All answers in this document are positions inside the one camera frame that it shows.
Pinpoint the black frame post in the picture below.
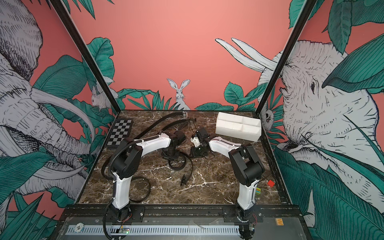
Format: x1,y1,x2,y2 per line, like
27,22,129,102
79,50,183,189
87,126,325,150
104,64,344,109
50,0,121,115
256,0,317,116

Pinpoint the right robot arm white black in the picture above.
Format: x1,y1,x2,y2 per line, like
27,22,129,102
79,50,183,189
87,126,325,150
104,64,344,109
190,128,265,211

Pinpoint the white slotted cable duct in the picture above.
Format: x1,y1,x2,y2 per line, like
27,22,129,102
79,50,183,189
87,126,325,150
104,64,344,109
65,225,240,236

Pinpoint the red cube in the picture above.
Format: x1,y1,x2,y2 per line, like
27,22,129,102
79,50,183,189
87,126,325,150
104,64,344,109
267,180,276,188

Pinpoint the black belt upper long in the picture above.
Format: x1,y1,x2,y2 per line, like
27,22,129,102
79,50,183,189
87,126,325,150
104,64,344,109
101,112,195,180

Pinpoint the right black frame post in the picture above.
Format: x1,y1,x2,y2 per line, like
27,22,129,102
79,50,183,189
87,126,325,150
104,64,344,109
256,0,317,116

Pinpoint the white foam storage box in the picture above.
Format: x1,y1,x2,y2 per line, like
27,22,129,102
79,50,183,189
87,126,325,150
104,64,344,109
215,112,262,142

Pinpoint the left black frame post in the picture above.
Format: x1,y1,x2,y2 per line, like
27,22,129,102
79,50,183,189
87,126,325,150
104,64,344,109
50,0,121,115

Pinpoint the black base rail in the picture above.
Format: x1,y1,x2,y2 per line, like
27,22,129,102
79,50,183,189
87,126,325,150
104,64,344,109
59,204,303,223

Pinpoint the orange label sticker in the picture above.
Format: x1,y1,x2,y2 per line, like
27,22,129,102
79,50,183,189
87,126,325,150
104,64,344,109
275,218,284,226

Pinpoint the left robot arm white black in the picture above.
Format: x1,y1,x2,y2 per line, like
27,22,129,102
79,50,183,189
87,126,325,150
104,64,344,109
109,131,186,211

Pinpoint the black white checkerboard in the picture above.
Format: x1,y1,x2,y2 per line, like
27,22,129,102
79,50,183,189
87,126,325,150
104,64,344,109
106,119,134,149

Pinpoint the long black belt s-curved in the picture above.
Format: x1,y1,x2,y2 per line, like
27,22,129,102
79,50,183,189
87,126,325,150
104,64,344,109
168,152,194,186

